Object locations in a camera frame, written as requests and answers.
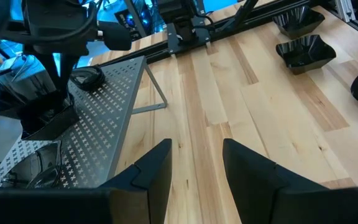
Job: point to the black aluminium rig frame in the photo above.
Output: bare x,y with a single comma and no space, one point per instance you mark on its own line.
228,29

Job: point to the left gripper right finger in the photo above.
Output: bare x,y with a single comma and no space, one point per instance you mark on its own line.
291,208

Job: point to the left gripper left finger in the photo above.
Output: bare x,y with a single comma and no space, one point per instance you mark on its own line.
73,208

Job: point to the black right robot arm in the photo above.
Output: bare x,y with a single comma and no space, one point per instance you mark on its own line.
179,12

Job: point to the grey perforated metal riser shelf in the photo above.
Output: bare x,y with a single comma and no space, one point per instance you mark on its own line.
104,124

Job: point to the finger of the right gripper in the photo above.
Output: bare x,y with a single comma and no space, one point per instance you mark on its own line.
51,71
67,74

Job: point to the silver aluminium extrusion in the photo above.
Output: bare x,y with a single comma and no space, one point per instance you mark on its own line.
345,9

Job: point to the black wavy round mini plate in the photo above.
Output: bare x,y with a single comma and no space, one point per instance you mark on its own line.
39,174

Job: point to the black computer tower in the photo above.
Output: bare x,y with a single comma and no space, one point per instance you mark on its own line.
129,21

